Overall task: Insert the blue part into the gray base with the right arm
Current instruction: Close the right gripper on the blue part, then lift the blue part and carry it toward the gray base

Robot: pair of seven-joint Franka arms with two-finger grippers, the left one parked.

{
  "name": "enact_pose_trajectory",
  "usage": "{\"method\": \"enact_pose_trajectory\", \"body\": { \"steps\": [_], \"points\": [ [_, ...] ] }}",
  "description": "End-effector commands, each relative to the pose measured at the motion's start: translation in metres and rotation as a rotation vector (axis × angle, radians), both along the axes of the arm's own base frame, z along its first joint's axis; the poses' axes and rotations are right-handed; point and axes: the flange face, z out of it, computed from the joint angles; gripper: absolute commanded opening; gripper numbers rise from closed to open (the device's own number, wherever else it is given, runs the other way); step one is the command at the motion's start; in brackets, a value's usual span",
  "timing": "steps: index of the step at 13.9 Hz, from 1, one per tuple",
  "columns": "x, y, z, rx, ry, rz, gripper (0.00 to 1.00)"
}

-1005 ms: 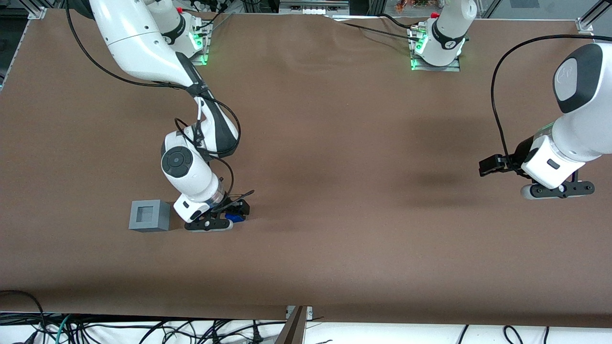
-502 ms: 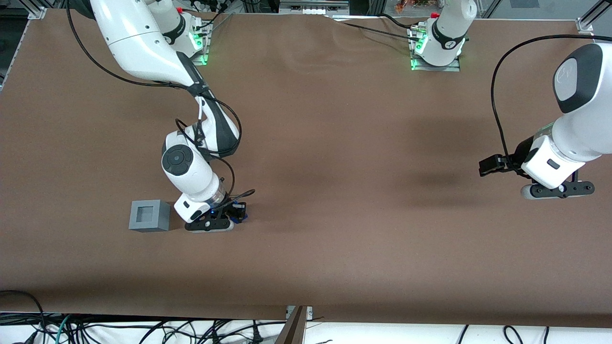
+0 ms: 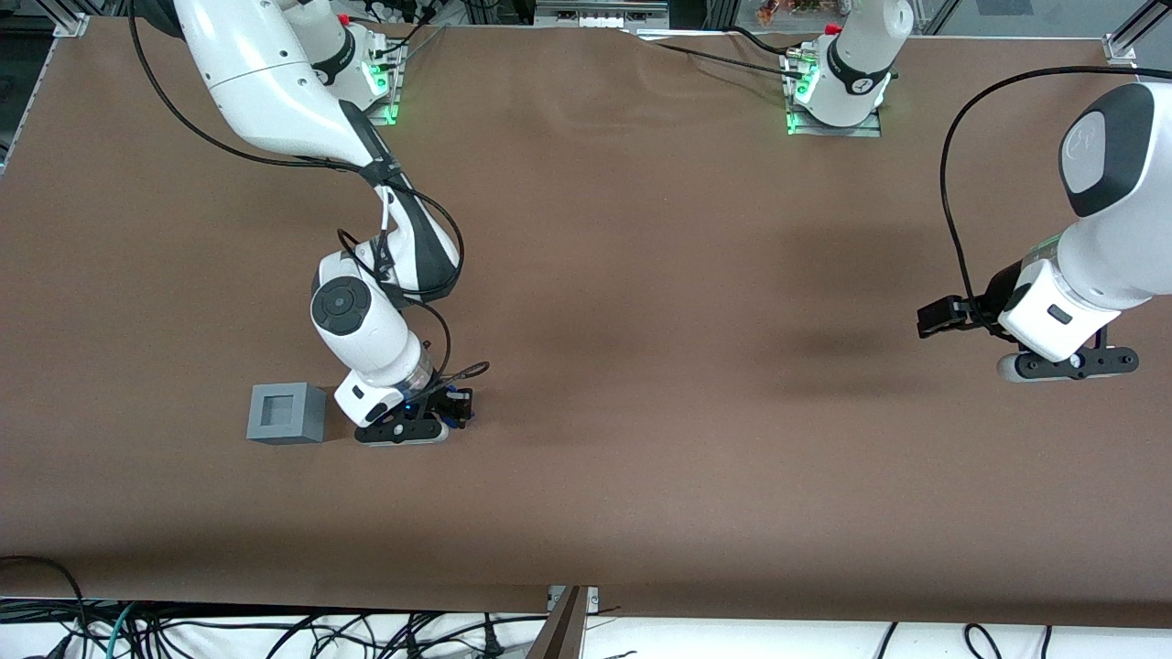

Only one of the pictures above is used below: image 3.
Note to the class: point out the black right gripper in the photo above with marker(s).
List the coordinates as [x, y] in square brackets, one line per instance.
[448, 396]

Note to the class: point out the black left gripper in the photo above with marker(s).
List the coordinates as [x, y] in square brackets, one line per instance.
[1000, 291]

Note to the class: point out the blue plastic part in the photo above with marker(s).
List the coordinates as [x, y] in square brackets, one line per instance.
[462, 413]

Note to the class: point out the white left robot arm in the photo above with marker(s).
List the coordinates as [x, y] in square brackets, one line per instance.
[1112, 229]

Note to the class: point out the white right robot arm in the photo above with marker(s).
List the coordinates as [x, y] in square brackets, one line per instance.
[265, 82]

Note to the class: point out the gray cube base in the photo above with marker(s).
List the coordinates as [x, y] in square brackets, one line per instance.
[307, 421]

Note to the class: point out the brown paper table cover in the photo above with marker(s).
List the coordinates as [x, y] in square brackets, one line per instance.
[641, 366]

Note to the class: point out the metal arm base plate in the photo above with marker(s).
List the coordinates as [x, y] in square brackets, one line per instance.
[838, 130]
[389, 115]

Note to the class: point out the metal table edge bracket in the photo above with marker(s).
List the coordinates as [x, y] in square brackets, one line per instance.
[593, 597]

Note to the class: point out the aluminium profile post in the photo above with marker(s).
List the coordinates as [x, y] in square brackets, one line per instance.
[560, 631]

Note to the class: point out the metal corner bracket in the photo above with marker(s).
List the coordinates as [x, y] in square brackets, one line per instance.
[1121, 50]

